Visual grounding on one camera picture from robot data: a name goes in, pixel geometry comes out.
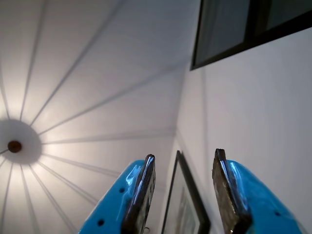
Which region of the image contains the black framed picture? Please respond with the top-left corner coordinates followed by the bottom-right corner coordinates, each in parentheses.
top-left (160, 150), bottom-right (212, 234)

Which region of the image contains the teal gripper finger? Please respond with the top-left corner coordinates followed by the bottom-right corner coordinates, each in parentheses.
top-left (211, 148), bottom-right (308, 234)
top-left (78, 154), bottom-right (156, 234)

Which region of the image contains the brown ceiling lamp mount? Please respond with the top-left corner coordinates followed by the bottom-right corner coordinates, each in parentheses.
top-left (6, 139), bottom-right (23, 154)

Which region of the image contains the black framed window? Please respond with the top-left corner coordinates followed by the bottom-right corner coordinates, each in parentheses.
top-left (190, 0), bottom-right (312, 71)

